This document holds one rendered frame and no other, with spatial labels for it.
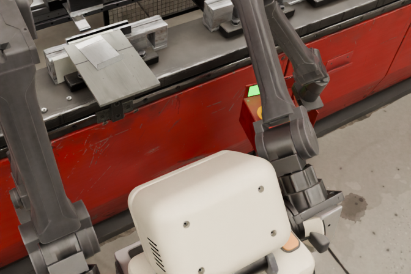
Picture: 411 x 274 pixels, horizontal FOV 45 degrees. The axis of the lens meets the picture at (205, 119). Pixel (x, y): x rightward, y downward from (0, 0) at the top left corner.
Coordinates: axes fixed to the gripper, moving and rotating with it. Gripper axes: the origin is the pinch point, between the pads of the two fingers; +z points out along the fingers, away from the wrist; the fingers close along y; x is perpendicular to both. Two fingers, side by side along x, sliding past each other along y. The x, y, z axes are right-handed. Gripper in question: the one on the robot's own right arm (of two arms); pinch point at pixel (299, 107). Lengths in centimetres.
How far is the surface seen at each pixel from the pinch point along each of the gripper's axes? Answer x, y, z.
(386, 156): -79, -4, 83
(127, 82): 55, 12, -18
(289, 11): -12.4, 37.6, -0.1
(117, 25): 52, 37, -11
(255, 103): 12.2, 7.1, 4.0
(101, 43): 58, 29, -14
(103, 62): 60, 20, -18
